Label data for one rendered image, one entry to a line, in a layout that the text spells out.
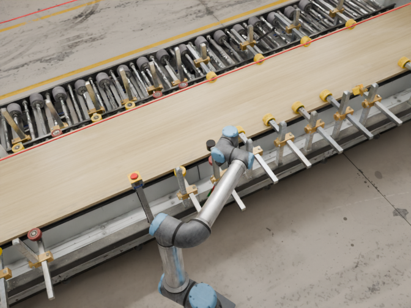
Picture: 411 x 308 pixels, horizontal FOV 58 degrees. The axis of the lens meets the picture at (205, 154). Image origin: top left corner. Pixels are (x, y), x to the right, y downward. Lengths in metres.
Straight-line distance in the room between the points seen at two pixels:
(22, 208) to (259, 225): 1.86
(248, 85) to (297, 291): 1.66
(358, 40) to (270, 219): 1.76
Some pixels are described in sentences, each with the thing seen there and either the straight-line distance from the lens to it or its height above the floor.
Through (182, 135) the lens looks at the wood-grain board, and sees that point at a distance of 2.75.
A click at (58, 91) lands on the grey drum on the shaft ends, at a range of 3.54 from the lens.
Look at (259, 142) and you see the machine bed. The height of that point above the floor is 0.76.
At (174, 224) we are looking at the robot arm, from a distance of 1.71.
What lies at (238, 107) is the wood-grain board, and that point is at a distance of 2.91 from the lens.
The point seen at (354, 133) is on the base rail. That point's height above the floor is 0.70.
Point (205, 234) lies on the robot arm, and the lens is 1.72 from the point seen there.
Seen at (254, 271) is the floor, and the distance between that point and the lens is 3.15.
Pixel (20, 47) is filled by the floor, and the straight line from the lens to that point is 6.07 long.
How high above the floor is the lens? 2.94
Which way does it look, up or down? 51 degrees down
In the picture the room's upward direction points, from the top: 8 degrees counter-clockwise
